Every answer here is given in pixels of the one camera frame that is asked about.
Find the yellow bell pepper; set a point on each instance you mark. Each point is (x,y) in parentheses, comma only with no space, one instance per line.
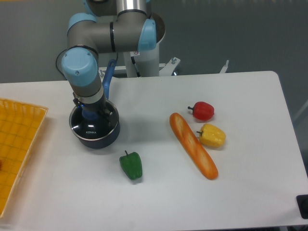
(211,135)

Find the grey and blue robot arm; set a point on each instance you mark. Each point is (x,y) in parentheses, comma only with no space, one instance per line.
(107,26)

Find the glass pot lid blue knob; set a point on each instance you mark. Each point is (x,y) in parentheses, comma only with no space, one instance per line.
(95,129)

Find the orange baguette bread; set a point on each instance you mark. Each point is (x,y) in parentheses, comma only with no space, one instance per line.
(192,146)

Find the dark blue saucepan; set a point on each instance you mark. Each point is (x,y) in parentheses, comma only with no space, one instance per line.
(104,89)

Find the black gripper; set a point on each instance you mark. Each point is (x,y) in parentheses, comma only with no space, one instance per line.
(92,107)

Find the black device at table edge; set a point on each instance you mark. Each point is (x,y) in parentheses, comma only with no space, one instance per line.
(302,202)

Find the green bell pepper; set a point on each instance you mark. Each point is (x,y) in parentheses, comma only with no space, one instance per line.
(131,165)

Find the red bell pepper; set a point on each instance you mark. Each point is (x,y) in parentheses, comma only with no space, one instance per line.
(202,111)

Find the yellow plastic basket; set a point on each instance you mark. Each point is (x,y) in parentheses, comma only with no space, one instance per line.
(19,125)

